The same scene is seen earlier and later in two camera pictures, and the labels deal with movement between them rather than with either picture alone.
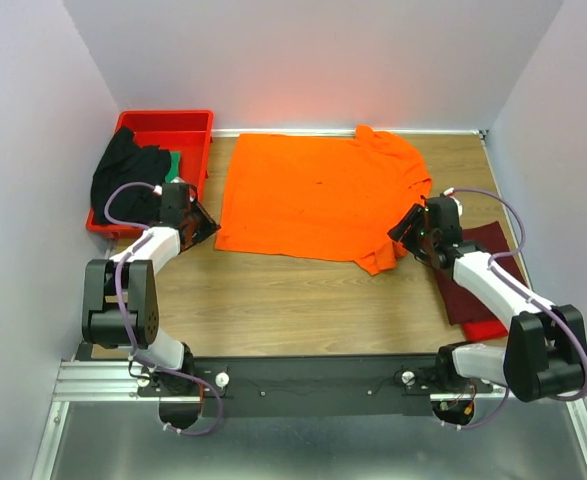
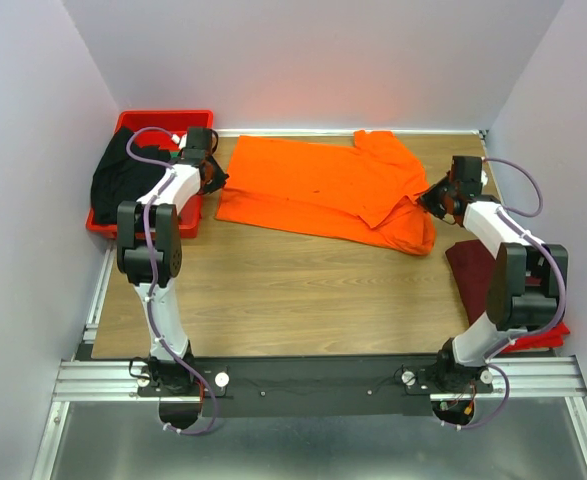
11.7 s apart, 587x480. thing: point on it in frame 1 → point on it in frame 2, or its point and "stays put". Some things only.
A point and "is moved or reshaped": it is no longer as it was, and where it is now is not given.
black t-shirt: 121,159 stays put
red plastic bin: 186,131 stays put
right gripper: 408,229 → 436,201
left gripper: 199,225 → 213,176
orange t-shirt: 330,196 is moved or reshaped
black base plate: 299,386 stays put
